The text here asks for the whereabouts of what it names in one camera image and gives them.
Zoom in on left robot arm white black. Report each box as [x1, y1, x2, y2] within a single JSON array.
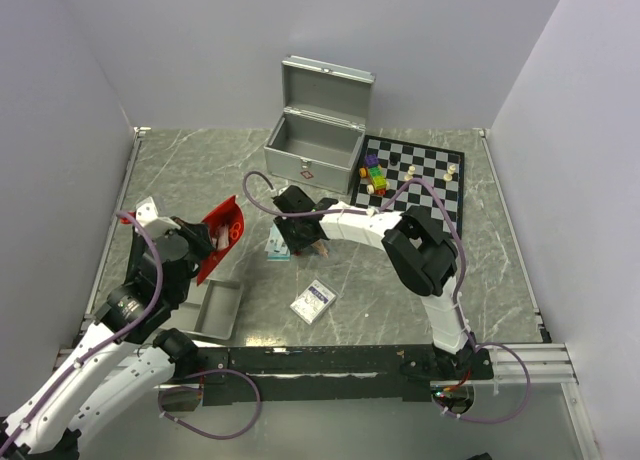
[[1, 217, 215, 459]]

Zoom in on bag of cotton swabs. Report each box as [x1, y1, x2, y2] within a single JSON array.
[[311, 241, 329, 258]]

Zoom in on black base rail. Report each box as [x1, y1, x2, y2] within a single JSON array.
[[167, 344, 494, 406]]

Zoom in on red first aid pouch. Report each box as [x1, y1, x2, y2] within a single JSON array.
[[196, 195, 244, 285]]

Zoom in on orange handled small scissors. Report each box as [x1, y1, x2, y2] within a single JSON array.
[[229, 222, 243, 241]]

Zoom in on white chess piece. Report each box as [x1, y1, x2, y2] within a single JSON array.
[[443, 164, 457, 182], [404, 165, 416, 182]]

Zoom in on white chess piece right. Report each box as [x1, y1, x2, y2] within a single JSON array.
[[443, 164, 457, 182]]

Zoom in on grey plastic divided tray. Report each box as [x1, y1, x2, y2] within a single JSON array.
[[171, 279, 243, 340]]

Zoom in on silver metal medicine case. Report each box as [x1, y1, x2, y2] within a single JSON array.
[[264, 55, 375, 194]]

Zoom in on white bandage roll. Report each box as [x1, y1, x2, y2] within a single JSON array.
[[215, 224, 230, 252]]

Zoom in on colourful toy brick car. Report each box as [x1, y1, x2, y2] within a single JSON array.
[[358, 154, 390, 196]]

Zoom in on white chess piece left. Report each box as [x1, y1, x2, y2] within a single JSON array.
[[404, 165, 416, 182]]

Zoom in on black white chessboard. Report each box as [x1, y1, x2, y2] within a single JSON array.
[[350, 135, 465, 233]]

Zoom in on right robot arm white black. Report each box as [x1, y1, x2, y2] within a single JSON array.
[[273, 186, 473, 379]]

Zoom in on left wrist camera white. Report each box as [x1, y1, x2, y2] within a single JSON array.
[[128, 196, 179, 239]]

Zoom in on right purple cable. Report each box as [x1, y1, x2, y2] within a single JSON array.
[[241, 170, 532, 426]]

